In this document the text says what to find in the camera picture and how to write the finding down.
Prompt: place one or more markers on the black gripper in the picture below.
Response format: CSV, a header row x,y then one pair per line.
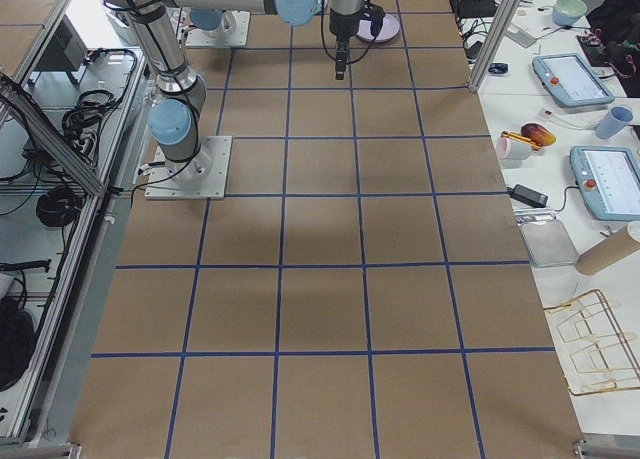
x,y
341,25

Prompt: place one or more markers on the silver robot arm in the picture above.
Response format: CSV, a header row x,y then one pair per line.
x,y
213,20
173,121

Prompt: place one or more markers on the lilac round plate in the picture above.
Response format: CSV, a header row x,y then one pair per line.
x,y
389,30

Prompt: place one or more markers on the light blue plastic cup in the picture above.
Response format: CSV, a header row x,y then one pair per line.
x,y
613,122

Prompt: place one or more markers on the black electronics box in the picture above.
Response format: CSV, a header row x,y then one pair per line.
x,y
465,9

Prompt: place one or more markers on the red yellow mango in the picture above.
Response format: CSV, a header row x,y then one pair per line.
x,y
538,134

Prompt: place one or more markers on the upper teach pendant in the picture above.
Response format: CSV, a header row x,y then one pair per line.
x,y
570,80

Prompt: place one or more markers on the teach pendant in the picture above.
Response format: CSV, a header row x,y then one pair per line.
x,y
570,80
608,178

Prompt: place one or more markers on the mint green bowl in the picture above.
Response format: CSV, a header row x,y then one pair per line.
x,y
568,12

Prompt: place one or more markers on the black power adapter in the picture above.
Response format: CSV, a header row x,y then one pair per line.
x,y
527,196

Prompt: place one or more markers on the grey control box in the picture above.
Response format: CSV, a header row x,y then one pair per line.
x,y
65,50

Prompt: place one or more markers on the silver metal tray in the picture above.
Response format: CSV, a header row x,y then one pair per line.
x,y
546,238

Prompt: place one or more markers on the lower teach pendant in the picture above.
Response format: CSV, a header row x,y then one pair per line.
x,y
608,178

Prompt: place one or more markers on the cardboard tube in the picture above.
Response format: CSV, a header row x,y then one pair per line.
x,y
614,248

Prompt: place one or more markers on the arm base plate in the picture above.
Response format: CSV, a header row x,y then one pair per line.
x,y
196,38
205,177

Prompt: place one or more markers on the aluminium frame post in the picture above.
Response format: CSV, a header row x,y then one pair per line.
x,y
499,26

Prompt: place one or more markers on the pink mug gold handle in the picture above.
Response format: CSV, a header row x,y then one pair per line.
x,y
512,146

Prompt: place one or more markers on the gold wire rack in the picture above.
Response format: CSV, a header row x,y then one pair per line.
x,y
598,354

